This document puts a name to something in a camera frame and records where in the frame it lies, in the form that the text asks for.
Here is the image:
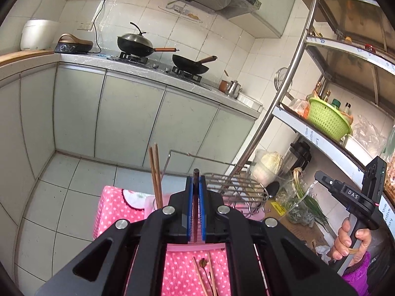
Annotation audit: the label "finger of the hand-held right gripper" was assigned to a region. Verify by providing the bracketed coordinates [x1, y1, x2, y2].
[314, 170, 336, 192]

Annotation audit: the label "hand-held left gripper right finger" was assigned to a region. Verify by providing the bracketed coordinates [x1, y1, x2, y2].
[199, 175, 358, 296]

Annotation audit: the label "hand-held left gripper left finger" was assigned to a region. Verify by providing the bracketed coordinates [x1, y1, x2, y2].
[35, 175, 194, 296]

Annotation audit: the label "clear plastic spoon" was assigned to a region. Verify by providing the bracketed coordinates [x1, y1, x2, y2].
[296, 179, 320, 206]

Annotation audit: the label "wooden chopstick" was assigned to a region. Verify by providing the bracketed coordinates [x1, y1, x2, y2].
[193, 256, 206, 296]
[153, 143, 164, 209]
[193, 168, 200, 243]
[149, 146, 161, 211]
[207, 252, 218, 296]

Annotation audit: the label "steel wire utensil rack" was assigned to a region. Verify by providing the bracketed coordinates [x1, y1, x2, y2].
[162, 149, 269, 220]

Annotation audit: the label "wide pink plastic container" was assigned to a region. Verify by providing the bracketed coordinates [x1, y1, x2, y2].
[143, 192, 174, 220]

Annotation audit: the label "gold flower spoon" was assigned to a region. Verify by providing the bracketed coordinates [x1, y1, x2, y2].
[199, 258, 217, 296]

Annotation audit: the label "person's right forearm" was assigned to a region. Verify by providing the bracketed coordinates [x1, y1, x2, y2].
[341, 251, 371, 296]

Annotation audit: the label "person's right hand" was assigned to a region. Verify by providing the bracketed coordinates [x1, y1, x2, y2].
[331, 217, 373, 261]

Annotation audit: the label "green onions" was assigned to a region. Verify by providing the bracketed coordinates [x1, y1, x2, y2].
[291, 167, 330, 226]

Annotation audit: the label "black blender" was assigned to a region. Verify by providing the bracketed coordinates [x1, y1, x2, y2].
[279, 140, 312, 177]

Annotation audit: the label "pink plastic drip tray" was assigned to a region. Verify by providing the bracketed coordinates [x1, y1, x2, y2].
[166, 242, 228, 252]

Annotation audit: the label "white plastic box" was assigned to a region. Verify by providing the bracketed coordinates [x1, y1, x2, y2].
[343, 134, 376, 158]

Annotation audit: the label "plastic bag of greens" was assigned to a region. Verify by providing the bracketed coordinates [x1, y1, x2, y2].
[276, 187, 310, 223]

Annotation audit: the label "black ladle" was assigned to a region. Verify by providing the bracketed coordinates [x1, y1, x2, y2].
[266, 181, 281, 199]

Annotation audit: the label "clear plastic bag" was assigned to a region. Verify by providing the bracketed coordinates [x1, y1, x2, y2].
[351, 114, 390, 158]

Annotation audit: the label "napa cabbage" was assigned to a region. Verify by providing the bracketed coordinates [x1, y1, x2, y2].
[251, 151, 284, 186]

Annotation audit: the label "pink polka dot cloth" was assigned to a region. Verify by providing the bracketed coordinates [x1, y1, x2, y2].
[92, 185, 273, 296]

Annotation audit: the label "brown cardboard sheet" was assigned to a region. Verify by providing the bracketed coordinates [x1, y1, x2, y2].
[263, 199, 337, 254]

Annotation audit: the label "green plastic basket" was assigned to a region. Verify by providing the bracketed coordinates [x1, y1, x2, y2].
[307, 97, 353, 142]

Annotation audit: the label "white plastic bag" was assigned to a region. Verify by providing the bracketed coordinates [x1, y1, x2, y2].
[316, 244, 333, 265]

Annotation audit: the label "sauce bottles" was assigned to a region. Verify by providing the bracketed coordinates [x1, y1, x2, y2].
[314, 81, 353, 124]

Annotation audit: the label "white rectangular dish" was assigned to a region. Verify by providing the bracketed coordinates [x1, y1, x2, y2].
[236, 92, 265, 112]

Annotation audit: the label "steel storage shelf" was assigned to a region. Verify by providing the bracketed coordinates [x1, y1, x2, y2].
[234, 0, 395, 223]

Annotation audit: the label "hanging steel strainer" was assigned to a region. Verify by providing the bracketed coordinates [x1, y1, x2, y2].
[274, 67, 292, 95]

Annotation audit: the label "lower kitchen cabinets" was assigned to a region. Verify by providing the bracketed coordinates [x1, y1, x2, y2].
[0, 53, 260, 189]

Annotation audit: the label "kitchen cabinets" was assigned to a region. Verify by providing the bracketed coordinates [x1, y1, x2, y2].
[0, 53, 260, 189]
[256, 0, 297, 39]

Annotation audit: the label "steel kettle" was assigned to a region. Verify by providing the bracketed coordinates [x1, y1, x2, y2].
[226, 79, 243, 97]

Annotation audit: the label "open black wok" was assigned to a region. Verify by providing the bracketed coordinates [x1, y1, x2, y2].
[172, 54, 218, 75]

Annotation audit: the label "gas stove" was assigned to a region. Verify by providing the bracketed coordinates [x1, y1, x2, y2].
[106, 52, 206, 84]

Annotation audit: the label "black wok with lid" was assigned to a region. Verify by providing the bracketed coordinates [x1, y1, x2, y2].
[116, 22, 180, 58]

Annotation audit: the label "upper kitchen cabinets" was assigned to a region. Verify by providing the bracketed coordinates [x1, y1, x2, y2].
[256, 0, 297, 39]

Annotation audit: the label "black electric baking pan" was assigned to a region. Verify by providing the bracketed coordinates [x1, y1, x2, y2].
[54, 33, 94, 54]

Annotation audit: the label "white rice cooker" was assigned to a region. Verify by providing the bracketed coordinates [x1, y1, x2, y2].
[20, 19, 60, 52]

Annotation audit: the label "glass wall shelf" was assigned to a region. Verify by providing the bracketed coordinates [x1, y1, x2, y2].
[158, 1, 205, 24]

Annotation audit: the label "black power cable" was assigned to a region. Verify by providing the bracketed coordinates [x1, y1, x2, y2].
[92, 0, 110, 54]

